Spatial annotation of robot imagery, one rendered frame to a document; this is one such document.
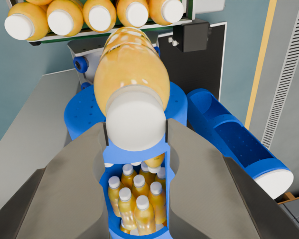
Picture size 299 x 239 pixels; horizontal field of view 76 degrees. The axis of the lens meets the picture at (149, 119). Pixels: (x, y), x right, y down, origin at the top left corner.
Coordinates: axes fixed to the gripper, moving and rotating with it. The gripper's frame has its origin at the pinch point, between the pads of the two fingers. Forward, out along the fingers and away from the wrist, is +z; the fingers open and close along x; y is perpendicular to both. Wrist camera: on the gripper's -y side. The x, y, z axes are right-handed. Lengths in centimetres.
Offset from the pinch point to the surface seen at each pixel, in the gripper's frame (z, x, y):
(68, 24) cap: 28.4, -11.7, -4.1
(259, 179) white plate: 49, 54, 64
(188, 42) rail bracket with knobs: 41.6, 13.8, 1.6
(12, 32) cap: 27.3, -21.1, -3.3
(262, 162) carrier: 55, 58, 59
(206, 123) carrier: 96, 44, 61
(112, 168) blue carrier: 43, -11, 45
